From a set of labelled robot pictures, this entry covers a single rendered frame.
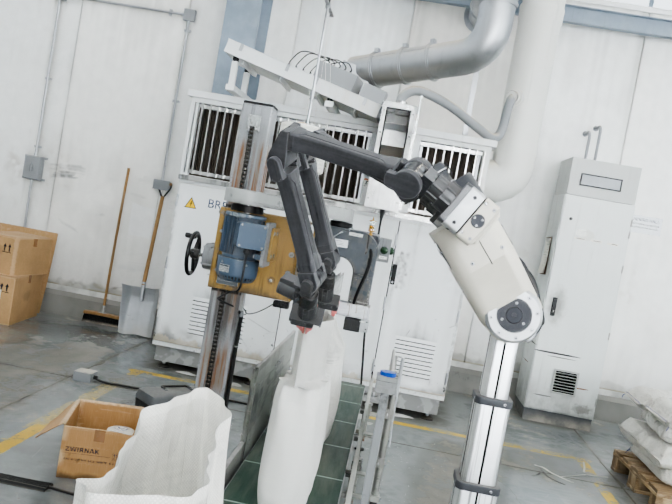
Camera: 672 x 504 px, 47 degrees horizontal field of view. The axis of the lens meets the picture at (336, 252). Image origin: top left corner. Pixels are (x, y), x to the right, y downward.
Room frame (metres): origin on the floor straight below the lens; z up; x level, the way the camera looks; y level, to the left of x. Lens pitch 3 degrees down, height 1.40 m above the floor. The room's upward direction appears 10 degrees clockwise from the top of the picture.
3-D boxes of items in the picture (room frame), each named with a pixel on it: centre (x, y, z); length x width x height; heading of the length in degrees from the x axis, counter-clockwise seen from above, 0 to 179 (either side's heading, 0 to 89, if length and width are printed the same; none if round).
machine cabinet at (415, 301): (6.22, 0.10, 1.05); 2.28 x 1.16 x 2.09; 85
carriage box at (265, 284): (3.07, 0.30, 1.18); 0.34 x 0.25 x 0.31; 85
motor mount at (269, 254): (2.89, 0.26, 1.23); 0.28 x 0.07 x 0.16; 175
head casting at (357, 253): (3.07, -0.04, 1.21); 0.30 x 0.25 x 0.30; 175
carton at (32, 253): (6.60, 2.71, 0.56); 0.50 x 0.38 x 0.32; 167
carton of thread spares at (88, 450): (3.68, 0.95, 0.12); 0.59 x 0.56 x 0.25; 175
